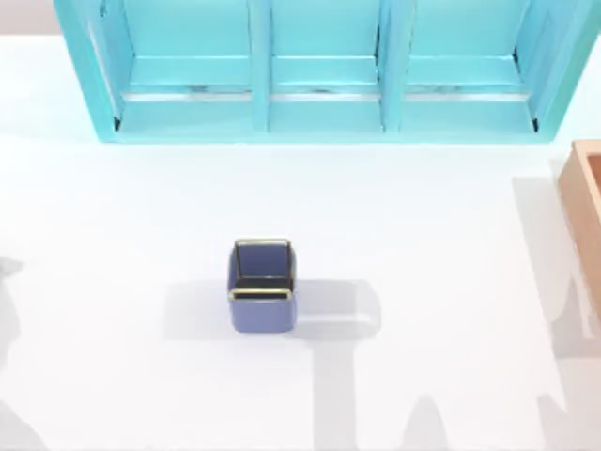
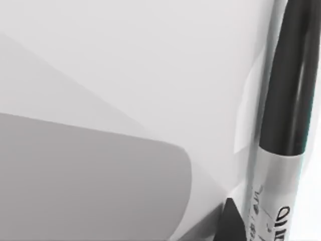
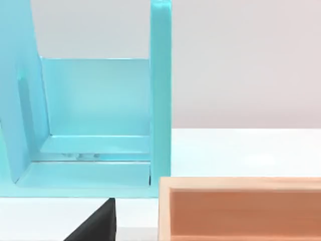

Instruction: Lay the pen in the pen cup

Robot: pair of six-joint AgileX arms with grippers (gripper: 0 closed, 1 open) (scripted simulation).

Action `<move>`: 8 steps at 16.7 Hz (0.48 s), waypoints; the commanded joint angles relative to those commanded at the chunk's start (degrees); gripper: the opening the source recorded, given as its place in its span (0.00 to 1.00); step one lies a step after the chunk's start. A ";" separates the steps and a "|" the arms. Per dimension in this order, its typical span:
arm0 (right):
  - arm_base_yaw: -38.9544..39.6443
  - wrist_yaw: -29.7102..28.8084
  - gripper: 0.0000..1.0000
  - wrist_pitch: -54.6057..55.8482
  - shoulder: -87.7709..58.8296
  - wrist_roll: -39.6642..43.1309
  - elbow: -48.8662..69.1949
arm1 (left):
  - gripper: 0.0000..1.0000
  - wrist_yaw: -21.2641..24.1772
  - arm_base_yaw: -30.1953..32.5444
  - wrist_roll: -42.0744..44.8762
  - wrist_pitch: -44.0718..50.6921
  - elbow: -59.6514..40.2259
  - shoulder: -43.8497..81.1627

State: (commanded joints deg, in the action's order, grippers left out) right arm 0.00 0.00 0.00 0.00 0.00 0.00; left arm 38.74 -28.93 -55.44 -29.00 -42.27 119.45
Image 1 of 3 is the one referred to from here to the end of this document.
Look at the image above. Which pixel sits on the blue square pot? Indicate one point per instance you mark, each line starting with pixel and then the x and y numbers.
pixel 263 312

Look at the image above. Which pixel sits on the salmon shallow box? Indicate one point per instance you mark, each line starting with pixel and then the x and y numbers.
pixel 580 197

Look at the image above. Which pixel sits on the light blue rack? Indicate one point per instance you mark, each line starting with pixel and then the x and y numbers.
pixel 328 117

